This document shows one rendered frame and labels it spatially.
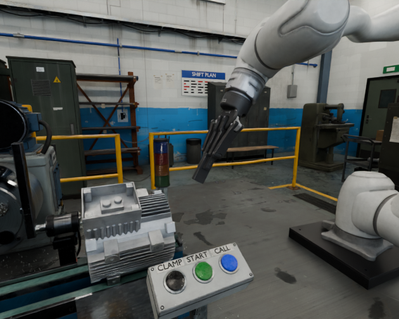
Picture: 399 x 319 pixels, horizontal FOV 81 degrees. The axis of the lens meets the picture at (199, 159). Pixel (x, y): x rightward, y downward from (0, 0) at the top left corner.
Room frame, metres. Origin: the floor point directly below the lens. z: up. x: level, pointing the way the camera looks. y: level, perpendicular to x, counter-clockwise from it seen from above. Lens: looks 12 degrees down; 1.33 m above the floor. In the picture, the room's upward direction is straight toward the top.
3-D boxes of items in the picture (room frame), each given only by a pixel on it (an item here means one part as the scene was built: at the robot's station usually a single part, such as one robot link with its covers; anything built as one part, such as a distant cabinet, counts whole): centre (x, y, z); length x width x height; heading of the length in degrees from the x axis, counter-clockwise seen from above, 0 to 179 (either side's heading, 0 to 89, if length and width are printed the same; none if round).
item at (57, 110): (3.35, 2.10, 0.98); 0.72 x 0.49 x 1.96; 113
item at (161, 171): (0.90, 0.15, 1.10); 0.06 x 0.06 x 0.04
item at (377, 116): (5.90, -4.62, 1.18); 1.09 x 0.10 x 2.35; 23
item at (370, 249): (0.82, -0.59, 0.86); 0.22 x 0.18 x 0.06; 33
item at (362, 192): (0.79, -0.61, 1.00); 0.18 x 0.16 x 0.22; 16
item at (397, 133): (2.82, -2.43, 1.08); 0.22 x 0.02 x 0.31; 13
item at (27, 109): (0.98, 0.75, 1.16); 0.33 x 0.26 x 0.42; 26
